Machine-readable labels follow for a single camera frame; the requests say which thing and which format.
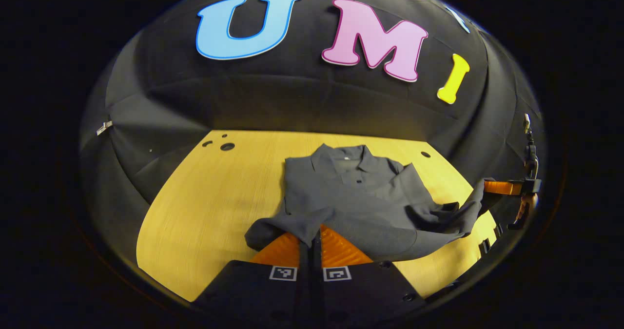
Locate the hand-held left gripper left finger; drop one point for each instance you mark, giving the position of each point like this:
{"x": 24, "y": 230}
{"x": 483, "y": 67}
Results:
{"x": 263, "y": 299}

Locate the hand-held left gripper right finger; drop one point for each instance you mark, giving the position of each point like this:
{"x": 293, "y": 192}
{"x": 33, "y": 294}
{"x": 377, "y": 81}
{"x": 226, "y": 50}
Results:
{"x": 360, "y": 295}

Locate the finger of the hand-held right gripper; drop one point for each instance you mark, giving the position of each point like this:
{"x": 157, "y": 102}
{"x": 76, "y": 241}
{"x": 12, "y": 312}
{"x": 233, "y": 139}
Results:
{"x": 499, "y": 187}

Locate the grey polo shirt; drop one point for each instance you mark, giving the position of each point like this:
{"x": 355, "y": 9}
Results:
{"x": 360, "y": 197}

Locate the black backdrop cloth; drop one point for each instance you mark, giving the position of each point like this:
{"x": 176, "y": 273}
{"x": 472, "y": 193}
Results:
{"x": 292, "y": 100}

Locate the silver cloth clip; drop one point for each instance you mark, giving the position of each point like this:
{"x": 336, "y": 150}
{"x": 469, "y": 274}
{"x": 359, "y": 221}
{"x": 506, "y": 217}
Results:
{"x": 104, "y": 127}

